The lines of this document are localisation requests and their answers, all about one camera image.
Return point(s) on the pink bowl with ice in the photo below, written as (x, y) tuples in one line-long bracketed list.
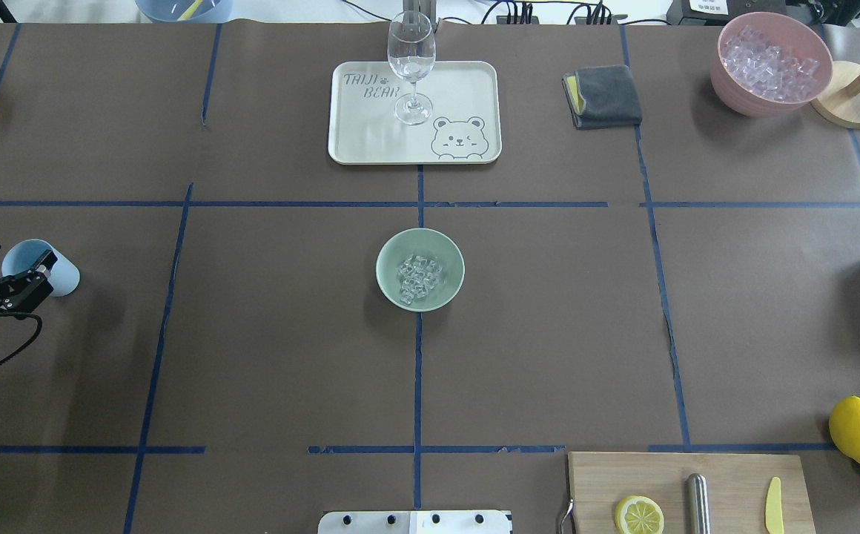
[(767, 64)]

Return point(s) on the grey yellow folded cloth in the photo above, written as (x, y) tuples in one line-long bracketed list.
[(602, 97)]

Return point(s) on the wooden cutting board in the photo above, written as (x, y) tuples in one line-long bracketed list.
[(736, 489)]

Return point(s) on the yellow lemon upper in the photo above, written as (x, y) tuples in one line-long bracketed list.
[(844, 427)]

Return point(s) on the clear wine glass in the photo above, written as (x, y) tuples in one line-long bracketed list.
[(411, 52)]

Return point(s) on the lemon half slice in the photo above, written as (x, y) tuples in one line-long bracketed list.
[(638, 514)]

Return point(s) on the wooden round stand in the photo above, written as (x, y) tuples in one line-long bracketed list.
[(839, 102)]

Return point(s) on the light blue cup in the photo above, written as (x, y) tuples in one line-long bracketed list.
[(65, 276)]

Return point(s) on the yellow plastic knife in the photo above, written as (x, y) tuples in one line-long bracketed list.
[(773, 507)]

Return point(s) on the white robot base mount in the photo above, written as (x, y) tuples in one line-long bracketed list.
[(417, 521)]

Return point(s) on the cream bear tray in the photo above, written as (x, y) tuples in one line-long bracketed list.
[(464, 129)]

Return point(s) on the ice cubes pile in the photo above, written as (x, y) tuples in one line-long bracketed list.
[(418, 276)]

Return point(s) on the green bowl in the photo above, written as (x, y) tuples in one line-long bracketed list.
[(428, 242)]

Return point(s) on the blue bowl with fork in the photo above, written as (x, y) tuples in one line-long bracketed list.
[(186, 12)]

